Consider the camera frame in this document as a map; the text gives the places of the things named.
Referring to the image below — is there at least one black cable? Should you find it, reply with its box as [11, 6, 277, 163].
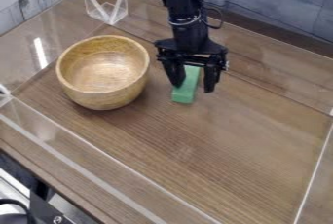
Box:
[0, 198, 35, 224]

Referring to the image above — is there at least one clear acrylic corner bracket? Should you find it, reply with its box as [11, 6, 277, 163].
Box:
[84, 0, 128, 25]

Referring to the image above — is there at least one black metal table bracket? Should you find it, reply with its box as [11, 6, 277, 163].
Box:
[30, 192, 76, 224]

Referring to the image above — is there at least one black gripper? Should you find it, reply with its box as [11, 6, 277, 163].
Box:
[156, 39, 228, 93]

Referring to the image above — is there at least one wooden bowl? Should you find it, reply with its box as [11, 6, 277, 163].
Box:
[57, 35, 150, 110]

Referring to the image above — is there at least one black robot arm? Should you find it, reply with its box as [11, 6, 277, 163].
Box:
[156, 0, 228, 93]

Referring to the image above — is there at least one green rectangular block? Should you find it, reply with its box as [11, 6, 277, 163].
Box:
[172, 66, 201, 104]

